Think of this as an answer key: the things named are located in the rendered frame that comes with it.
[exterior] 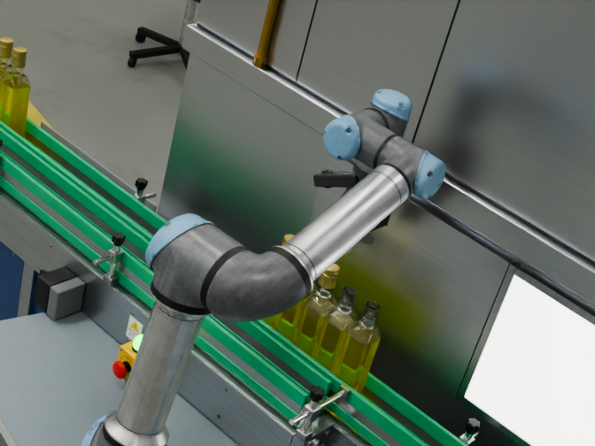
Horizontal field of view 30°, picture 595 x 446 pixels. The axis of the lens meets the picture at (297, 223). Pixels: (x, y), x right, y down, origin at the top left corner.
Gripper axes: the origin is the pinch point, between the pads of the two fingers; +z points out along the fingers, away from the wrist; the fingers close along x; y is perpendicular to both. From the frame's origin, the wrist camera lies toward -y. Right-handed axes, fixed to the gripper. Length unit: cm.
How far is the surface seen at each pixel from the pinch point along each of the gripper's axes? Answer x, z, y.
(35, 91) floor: 136, 121, -269
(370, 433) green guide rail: -3.9, 30.0, 22.9
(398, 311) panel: 12.1, 12.8, 11.3
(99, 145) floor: 132, 121, -217
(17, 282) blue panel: -15, 55, -79
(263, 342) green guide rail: -6.5, 26.5, -6.8
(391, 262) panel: 12.1, 3.6, 6.0
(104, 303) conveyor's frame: -16, 39, -45
